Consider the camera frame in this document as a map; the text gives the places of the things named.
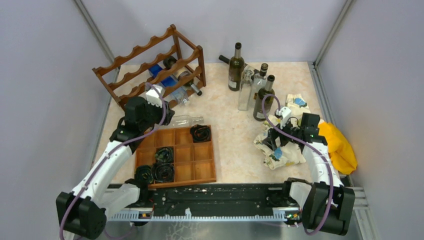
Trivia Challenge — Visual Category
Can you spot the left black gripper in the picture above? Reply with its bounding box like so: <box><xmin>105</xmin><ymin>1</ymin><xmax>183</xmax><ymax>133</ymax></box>
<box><xmin>139</xmin><ymin>97</ymin><xmax>175</xmax><ymax>131</ymax></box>

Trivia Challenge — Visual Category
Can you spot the blue square glass bottle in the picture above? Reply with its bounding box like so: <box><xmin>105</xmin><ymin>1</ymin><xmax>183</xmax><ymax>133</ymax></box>
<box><xmin>148</xmin><ymin>64</ymin><xmax>189</xmax><ymax>105</ymax></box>

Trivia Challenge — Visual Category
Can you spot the dark wine bottle beige label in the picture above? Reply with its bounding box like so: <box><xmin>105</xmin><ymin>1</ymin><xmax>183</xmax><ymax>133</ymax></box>
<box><xmin>162</xmin><ymin>55</ymin><xmax>203</xmax><ymax>96</ymax></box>

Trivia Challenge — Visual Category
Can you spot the brown wooden wine rack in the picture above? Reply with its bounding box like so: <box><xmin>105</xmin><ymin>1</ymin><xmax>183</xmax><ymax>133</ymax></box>
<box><xmin>92</xmin><ymin>23</ymin><xmax>207</xmax><ymax>110</ymax></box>

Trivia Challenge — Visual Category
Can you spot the wooden compartment tray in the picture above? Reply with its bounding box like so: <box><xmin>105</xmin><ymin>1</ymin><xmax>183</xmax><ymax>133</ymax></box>
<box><xmin>133</xmin><ymin>127</ymin><xmax>217</xmax><ymax>189</ymax></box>

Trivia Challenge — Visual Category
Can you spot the dark wine bottle grey label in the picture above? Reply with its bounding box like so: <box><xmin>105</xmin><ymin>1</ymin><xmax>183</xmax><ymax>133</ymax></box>
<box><xmin>228</xmin><ymin>42</ymin><xmax>245</xmax><ymax>92</ymax></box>

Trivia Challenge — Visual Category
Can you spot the clear glass bottle front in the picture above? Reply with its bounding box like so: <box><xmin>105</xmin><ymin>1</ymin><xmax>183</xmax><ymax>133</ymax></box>
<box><xmin>167</xmin><ymin>114</ymin><xmax>204</xmax><ymax>128</ymax></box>

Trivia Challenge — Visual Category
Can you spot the clear glass bottle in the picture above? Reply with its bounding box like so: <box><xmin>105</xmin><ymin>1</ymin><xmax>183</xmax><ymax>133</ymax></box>
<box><xmin>167</xmin><ymin>114</ymin><xmax>204</xmax><ymax>128</ymax></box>
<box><xmin>237</xmin><ymin>69</ymin><xmax>254</xmax><ymax>111</ymax></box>

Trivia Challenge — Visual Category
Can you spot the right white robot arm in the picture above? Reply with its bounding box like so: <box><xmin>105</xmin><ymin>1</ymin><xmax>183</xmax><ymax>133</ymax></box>
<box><xmin>265</xmin><ymin>108</ymin><xmax>356</xmax><ymax>236</ymax></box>

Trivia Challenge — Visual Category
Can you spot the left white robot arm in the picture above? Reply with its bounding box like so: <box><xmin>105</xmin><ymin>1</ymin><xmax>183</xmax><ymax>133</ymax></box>
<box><xmin>56</xmin><ymin>96</ymin><xmax>175</xmax><ymax>240</ymax></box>

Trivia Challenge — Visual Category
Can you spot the dark green wine bottle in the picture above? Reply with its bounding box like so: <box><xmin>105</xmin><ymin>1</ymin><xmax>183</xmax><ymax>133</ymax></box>
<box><xmin>253</xmin><ymin>74</ymin><xmax>275</xmax><ymax>121</ymax></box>

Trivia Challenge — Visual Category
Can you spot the clear glass bottle back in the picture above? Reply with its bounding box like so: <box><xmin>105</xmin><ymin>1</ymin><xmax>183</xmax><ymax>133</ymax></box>
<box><xmin>237</xmin><ymin>69</ymin><xmax>254</xmax><ymax>111</ymax></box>

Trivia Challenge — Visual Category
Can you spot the lying green wine bottle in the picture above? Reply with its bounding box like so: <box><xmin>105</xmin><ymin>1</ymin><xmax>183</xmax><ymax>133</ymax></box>
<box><xmin>218</xmin><ymin>54</ymin><xmax>261</xmax><ymax>78</ymax></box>

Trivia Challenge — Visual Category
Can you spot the dinosaur print white cloth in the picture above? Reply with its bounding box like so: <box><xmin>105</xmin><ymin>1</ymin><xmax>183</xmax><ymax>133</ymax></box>
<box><xmin>253</xmin><ymin>93</ymin><xmax>311</xmax><ymax>170</ymax></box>

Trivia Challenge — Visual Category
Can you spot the rolled tie orange pattern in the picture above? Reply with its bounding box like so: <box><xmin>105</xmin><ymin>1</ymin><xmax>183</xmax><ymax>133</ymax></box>
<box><xmin>189</xmin><ymin>124</ymin><xmax>211</xmax><ymax>143</ymax></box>

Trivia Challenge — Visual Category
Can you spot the rolled dark blue tie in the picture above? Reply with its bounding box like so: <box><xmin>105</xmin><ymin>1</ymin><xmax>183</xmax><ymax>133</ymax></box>
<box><xmin>152</xmin><ymin>163</ymin><xmax>175</xmax><ymax>183</ymax></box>

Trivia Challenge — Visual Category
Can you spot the rolled dark green tie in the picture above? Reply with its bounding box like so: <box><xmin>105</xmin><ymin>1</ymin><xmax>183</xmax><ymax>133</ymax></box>
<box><xmin>134</xmin><ymin>165</ymin><xmax>154</xmax><ymax>184</ymax></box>

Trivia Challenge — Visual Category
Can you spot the yellow cloth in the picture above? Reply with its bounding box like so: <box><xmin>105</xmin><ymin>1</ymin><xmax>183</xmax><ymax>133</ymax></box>
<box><xmin>318</xmin><ymin>121</ymin><xmax>358</xmax><ymax>175</ymax></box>

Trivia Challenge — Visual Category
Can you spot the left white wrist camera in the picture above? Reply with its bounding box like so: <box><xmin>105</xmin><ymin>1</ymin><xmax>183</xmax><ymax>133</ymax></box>
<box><xmin>145</xmin><ymin>84</ymin><xmax>165</xmax><ymax>108</ymax></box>

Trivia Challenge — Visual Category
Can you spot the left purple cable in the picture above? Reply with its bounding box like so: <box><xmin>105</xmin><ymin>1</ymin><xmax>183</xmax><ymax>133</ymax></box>
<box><xmin>58</xmin><ymin>82</ymin><xmax>168</xmax><ymax>240</ymax></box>

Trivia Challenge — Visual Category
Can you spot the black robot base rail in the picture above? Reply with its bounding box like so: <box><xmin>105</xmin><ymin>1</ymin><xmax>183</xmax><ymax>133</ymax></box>
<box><xmin>96</xmin><ymin>180</ymin><xmax>369</xmax><ymax>228</ymax></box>

